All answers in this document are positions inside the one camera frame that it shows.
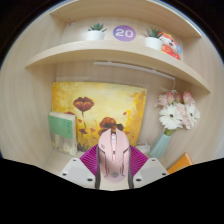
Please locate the pale teal faceted vase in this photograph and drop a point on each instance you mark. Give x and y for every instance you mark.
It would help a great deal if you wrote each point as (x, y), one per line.
(160, 146)

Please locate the orange book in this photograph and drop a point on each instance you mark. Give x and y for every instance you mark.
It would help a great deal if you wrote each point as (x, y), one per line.
(181, 163)

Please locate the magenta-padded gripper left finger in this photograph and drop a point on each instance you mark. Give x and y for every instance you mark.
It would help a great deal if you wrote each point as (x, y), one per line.
(87, 161)

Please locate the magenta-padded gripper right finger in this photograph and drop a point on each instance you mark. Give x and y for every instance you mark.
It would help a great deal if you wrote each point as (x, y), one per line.
(139, 161)

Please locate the yellow poppy flower painting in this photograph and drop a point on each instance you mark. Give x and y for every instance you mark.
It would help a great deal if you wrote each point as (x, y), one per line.
(100, 100)

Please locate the white light bar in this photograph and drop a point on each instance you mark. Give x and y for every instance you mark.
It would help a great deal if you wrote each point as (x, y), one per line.
(133, 66)

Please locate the round purple sign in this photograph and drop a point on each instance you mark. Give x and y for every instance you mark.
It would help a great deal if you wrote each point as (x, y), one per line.
(124, 33)

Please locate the white power strip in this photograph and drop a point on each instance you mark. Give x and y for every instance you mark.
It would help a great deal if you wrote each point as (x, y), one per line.
(144, 148)

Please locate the pink computer mouse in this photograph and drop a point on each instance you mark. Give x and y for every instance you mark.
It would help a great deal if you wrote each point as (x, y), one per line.
(113, 156)

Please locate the pink and white flower bouquet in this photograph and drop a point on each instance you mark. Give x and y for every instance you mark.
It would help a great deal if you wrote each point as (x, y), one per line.
(175, 115)

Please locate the green and beige book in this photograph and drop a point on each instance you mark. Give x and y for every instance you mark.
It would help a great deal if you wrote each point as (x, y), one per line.
(62, 133)

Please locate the small succulent in white pot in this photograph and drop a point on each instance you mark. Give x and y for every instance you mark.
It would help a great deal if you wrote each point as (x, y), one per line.
(95, 34)
(153, 41)

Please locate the light wooden shelf board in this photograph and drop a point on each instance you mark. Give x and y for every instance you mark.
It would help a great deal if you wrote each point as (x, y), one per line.
(113, 50)

